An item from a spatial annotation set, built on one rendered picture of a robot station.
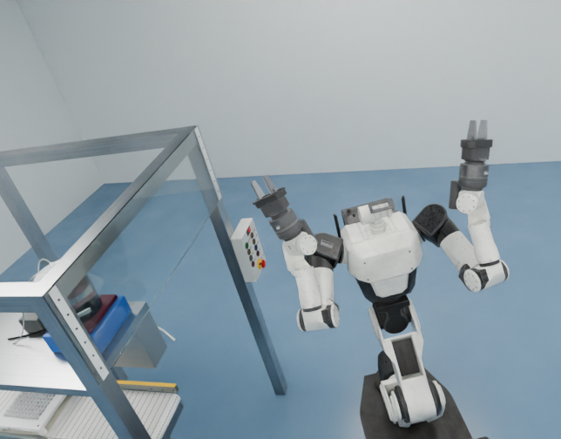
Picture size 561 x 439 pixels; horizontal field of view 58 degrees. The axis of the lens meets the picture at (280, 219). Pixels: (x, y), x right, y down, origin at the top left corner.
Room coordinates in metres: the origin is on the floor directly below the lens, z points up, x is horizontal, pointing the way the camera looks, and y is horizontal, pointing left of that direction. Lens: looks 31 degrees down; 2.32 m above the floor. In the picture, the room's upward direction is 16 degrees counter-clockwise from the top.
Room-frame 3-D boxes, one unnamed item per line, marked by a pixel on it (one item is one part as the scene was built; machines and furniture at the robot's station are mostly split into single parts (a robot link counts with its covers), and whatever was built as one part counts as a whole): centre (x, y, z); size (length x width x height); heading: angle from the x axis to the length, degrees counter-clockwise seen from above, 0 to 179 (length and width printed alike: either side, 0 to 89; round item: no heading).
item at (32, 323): (1.49, 0.92, 1.30); 0.10 x 0.07 x 0.06; 67
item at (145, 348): (1.45, 0.66, 1.14); 0.22 x 0.11 x 0.20; 67
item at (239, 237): (2.04, 0.19, 0.97); 0.17 x 0.06 x 0.26; 157
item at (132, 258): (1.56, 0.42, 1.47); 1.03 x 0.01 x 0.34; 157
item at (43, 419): (1.53, 1.15, 0.89); 0.25 x 0.24 x 0.02; 157
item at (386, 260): (1.58, -0.33, 1.12); 0.34 x 0.30 x 0.36; 88
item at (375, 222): (1.52, -0.33, 1.32); 0.10 x 0.07 x 0.09; 88
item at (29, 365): (1.41, 0.89, 1.25); 0.62 x 0.38 x 0.04; 67
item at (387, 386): (1.53, -0.33, 0.28); 0.21 x 0.20 x 0.13; 178
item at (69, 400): (1.53, 1.15, 0.84); 0.24 x 0.24 x 0.02; 67
